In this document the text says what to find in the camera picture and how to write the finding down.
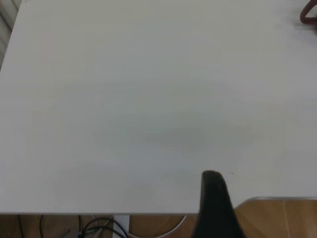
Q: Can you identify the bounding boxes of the red ceramic mug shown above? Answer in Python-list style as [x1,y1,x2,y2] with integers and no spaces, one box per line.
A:
[299,0,317,26]

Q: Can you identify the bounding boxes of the white table leg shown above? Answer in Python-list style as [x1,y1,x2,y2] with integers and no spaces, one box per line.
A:
[113,215,130,238]

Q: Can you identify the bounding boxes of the white curved base ring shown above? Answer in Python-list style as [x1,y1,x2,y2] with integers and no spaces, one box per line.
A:
[128,215,187,238]

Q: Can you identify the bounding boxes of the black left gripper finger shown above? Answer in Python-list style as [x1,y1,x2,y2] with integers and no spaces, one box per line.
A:
[192,170,246,238]

